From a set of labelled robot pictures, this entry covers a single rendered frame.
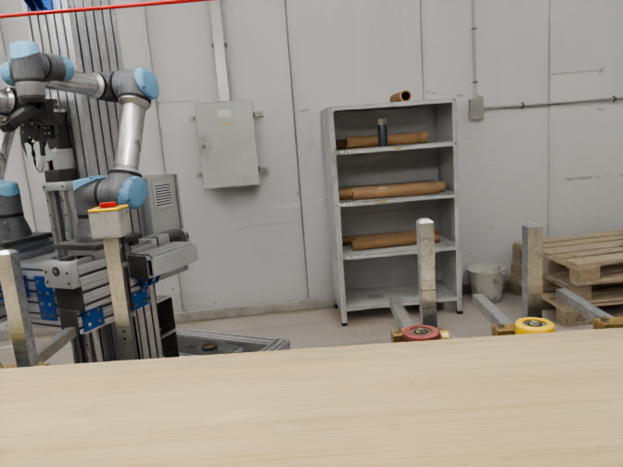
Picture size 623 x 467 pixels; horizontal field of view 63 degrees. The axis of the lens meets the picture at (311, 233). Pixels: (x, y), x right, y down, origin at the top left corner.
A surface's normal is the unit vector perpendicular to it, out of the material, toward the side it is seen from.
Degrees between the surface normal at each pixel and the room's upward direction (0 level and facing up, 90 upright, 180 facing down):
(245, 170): 90
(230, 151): 90
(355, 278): 90
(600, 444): 0
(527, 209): 90
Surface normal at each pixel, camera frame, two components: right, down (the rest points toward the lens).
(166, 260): 0.90, 0.01
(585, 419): -0.07, -0.98
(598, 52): 0.08, 0.17
